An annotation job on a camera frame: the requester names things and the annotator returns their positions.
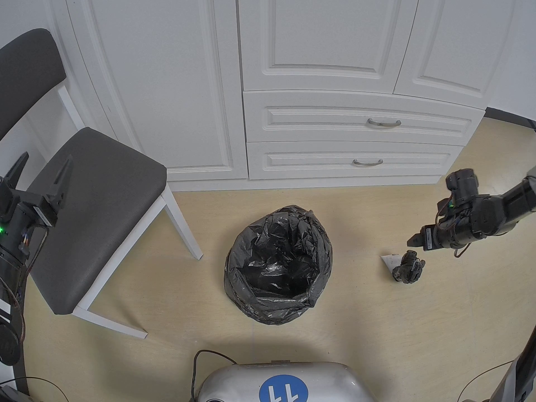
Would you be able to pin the white wardrobe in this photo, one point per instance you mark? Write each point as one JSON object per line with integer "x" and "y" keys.
{"x": 335, "y": 36}

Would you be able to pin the white paper scrap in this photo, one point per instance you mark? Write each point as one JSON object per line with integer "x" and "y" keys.
{"x": 388, "y": 260}

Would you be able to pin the crumpled black plastic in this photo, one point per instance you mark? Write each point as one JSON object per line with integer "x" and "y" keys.
{"x": 408, "y": 268}

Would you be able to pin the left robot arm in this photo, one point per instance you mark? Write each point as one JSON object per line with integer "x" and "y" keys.
{"x": 8, "y": 274}

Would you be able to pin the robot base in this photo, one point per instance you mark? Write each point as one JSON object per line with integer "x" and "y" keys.
{"x": 234, "y": 385}

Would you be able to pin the white chair grey cushions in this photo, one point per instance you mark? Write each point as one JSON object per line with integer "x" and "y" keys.
{"x": 104, "y": 207}

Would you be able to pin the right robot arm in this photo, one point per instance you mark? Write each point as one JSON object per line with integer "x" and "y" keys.
{"x": 494, "y": 212}

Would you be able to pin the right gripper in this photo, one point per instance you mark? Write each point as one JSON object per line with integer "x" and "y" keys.
{"x": 446, "y": 236}

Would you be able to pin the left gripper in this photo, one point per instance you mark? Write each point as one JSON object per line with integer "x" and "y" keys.
{"x": 25, "y": 216}

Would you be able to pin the black plastic bag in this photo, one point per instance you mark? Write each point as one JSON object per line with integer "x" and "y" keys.
{"x": 259, "y": 308}

